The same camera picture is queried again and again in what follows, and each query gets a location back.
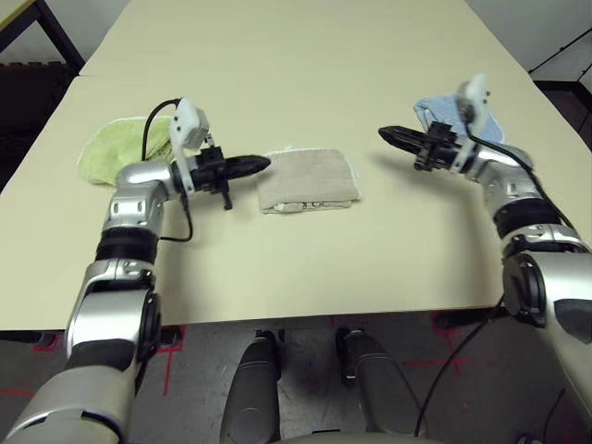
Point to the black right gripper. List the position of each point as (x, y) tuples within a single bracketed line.
[(439, 148)]

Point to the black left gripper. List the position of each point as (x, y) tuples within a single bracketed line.
[(210, 171)]

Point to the beige towel with white trim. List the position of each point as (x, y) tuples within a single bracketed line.
[(310, 178)]

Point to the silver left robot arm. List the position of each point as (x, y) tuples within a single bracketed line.
[(134, 194)]

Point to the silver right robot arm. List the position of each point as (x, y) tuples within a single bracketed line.
[(522, 185)]

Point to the blue folded towel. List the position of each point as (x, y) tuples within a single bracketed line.
[(444, 108)]

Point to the green folded towel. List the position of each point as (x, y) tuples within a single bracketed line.
[(111, 143)]

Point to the grey robot left leg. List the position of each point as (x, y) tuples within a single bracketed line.
[(252, 393)]

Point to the black foam floor mats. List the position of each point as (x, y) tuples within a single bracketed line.
[(23, 102)]

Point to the grey robot torso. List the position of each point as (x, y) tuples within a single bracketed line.
[(361, 437)]

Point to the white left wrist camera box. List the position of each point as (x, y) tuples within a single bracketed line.
[(187, 125)]

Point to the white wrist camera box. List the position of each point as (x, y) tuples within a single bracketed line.
[(187, 125), (474, 102)]

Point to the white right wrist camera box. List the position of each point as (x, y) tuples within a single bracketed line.
[(474, 102)]

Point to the wooden side table black frame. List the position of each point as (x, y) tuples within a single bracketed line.
[(60, 39)]

